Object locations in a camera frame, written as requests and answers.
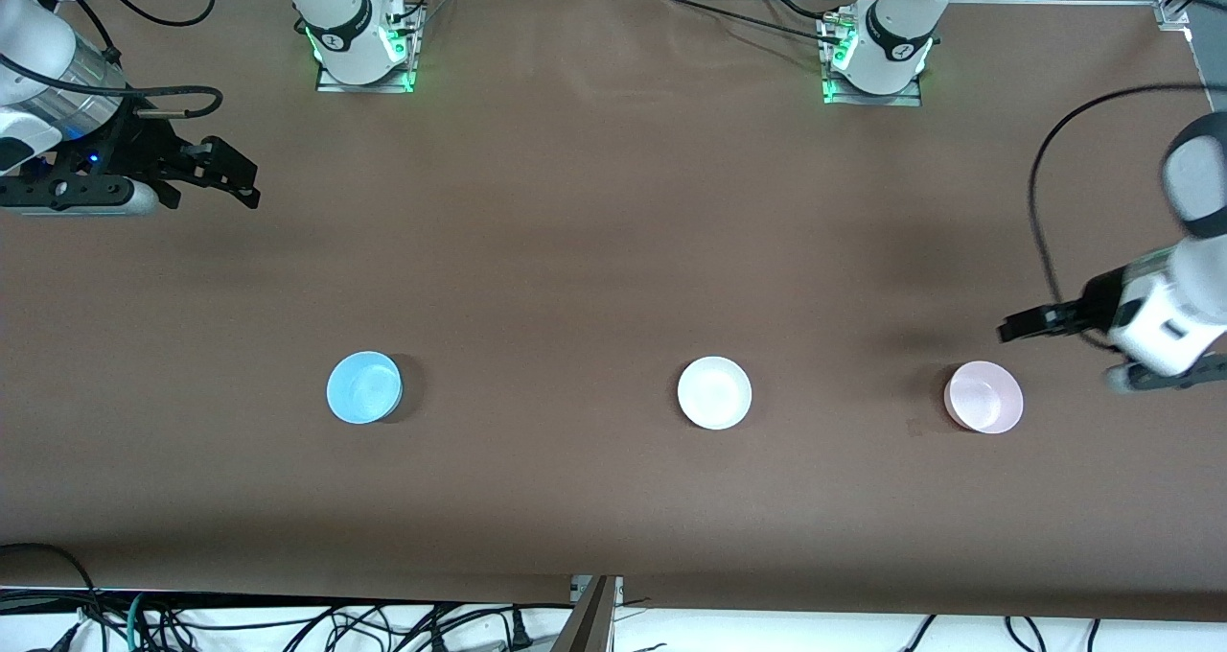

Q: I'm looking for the short black table cable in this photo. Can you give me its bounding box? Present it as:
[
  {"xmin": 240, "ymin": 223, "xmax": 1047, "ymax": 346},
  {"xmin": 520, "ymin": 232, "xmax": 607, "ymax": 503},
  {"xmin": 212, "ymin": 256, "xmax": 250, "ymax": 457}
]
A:
[{"xmin": 752, "ymin": 0, "xmax": 849, "ymax": 20}]

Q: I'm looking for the white bowl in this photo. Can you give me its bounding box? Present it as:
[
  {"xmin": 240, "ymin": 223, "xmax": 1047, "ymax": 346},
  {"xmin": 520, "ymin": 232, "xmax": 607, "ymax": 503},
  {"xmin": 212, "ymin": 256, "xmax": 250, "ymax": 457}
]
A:
[{"xmin": 677, "ymin": 356, "xmax": 753, "ymax": 431}]

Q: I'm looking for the long black table cable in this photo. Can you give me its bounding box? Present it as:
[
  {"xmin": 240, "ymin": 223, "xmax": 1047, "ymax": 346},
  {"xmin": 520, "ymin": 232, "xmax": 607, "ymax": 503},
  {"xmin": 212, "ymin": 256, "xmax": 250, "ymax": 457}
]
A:
[{"xmin": 660, "ymin": 0, "xmax": 845, "ymax": 47}]

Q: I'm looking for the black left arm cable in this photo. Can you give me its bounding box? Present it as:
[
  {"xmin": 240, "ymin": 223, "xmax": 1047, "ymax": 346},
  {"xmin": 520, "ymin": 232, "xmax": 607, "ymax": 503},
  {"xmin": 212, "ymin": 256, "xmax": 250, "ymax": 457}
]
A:
[{"xmin": 1030, "ymin": 83, "xmax": 1227, "ymax": 348}]

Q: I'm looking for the pink bowl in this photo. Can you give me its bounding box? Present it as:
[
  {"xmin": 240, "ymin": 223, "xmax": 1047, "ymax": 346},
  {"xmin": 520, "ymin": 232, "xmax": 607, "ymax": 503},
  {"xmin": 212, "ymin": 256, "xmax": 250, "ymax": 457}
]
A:
[{"xmin": 943, "ymin": 361, "xmax": 1025, "ymax": 435}]

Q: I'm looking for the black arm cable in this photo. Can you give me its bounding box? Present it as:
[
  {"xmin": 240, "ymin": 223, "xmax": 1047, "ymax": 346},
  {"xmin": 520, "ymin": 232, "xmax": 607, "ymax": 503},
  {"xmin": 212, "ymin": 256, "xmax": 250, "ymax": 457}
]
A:
[
  {"xmin": 1030, "ymin": 83, "xmax": 1227, "ymax": 348},
  {"xmin": 0, "ymin": 0, "xmax": 223, "ymax": 121}
]

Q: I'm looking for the black looped floor cable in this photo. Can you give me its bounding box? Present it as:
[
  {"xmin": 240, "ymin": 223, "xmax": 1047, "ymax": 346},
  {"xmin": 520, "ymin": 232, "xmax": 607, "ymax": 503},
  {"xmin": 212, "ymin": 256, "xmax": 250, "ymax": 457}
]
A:
[{"xmin": 0, "ymin": 542, "xmax": 104, "ymax": 652}]

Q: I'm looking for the aluminium frame profile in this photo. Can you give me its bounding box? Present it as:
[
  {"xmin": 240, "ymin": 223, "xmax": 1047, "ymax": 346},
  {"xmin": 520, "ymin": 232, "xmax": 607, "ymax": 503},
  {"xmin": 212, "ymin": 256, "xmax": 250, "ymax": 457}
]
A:
[{"xmin": 551, "ymin": 575, "xmax": 624, "ymax": 652}]

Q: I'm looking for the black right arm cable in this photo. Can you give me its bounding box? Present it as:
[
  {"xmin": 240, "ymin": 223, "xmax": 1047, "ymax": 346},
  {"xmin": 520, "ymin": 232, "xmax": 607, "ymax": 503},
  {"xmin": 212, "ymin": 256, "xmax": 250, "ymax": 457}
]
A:
[{"xmin": 0, "ymin": 0, "xmax": 223, "ymax": 121}]

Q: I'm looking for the brown table cover sheet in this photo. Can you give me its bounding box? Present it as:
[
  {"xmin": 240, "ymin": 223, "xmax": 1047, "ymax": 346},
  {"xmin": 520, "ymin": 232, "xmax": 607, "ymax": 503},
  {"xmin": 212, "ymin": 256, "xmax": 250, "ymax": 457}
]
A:
[{"xmin": 0, "ymin": 0, "xmax": 1227, "ymax": 624}]

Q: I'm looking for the blue bowl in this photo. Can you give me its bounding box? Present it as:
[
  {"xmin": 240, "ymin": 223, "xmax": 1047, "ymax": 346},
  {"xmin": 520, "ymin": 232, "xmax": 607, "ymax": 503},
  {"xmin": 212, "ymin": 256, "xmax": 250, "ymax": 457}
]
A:
[{"xmin": 326, "ymin": 350, "xmax": 404, "ymax": 426}]

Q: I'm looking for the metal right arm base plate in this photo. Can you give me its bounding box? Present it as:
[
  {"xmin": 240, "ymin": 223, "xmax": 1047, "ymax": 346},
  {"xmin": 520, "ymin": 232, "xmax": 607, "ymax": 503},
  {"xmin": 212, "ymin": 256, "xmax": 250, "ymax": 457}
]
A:
[{"xmin": 314, "ymin": 0, "xmax": 425, "ymax": 95}]

